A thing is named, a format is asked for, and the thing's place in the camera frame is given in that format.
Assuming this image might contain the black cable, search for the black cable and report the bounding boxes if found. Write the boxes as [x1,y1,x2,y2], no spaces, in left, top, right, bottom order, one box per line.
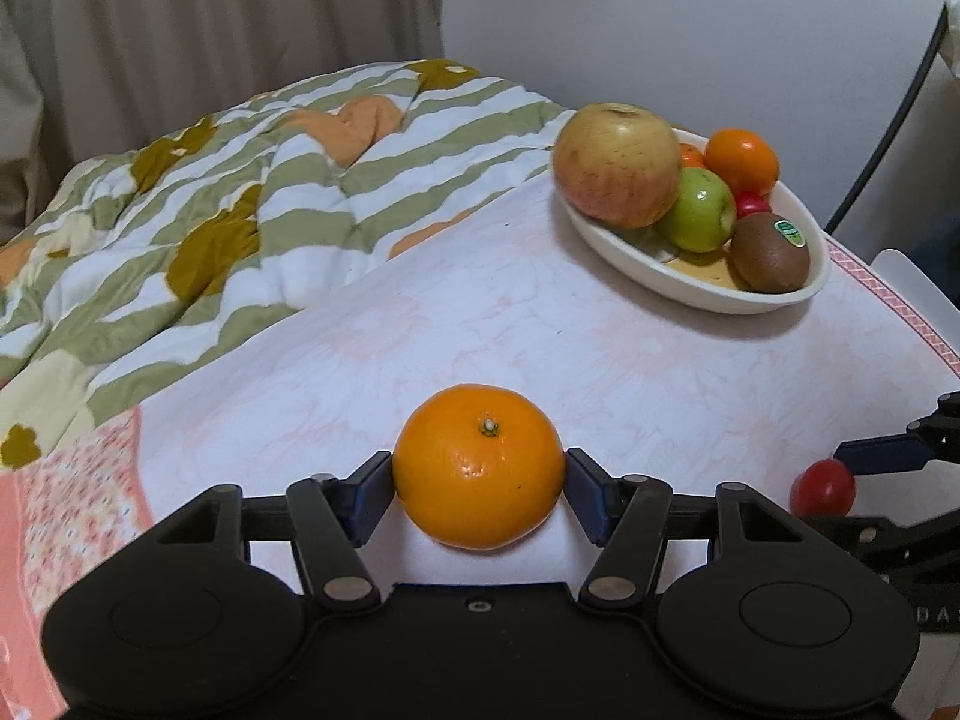
[821,7,947,235]

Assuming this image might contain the beige curtain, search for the beige curtain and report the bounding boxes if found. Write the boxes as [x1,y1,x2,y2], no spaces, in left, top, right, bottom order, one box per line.
[0,0,451,245]

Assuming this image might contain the yellow apple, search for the yellow apple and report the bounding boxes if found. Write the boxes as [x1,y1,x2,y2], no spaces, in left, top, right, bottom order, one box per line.
[553,103,682,230]

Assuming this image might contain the brown kiwi with sticker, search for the brown kiwi with sticker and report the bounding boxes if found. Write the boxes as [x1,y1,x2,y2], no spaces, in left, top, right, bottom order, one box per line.
[731,212,812,293]

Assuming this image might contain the large dark orange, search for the large dark orange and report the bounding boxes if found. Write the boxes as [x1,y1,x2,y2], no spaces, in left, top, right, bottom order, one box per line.
[705,129,779,196]

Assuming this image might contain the white object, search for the white object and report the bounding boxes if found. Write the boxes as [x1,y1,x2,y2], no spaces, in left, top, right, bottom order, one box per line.
[870,247,960,332]

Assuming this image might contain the green striped quilt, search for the green striped quilt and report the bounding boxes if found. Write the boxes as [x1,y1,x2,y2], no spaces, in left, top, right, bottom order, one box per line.
[0,58,578,470]

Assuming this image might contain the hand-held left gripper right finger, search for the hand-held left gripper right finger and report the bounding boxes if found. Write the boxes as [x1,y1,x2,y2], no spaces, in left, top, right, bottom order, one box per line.
[564,448,808,613]

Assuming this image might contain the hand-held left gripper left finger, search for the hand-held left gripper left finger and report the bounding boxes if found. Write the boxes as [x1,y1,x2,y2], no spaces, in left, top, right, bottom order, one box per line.
[154,450,395,613]

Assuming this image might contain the cream oval bowl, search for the cream oval bowl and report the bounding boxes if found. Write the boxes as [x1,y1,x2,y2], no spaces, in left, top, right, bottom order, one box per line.
[553,127,832,314]

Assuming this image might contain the light orange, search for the light orange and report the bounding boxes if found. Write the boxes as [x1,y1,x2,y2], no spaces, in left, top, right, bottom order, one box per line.
[392,384,567,550]

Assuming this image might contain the small green apple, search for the small green apple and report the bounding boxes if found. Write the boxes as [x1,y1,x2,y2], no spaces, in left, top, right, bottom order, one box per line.
[658,167,737,254]

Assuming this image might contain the pink floral blanket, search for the pink floral blanket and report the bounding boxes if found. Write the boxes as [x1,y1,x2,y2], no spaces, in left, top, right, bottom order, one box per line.
[0,165,960,720]

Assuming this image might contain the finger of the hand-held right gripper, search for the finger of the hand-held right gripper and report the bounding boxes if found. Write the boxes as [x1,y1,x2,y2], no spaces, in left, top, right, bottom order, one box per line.
[810,506,960,565]
[832,390,960,477]

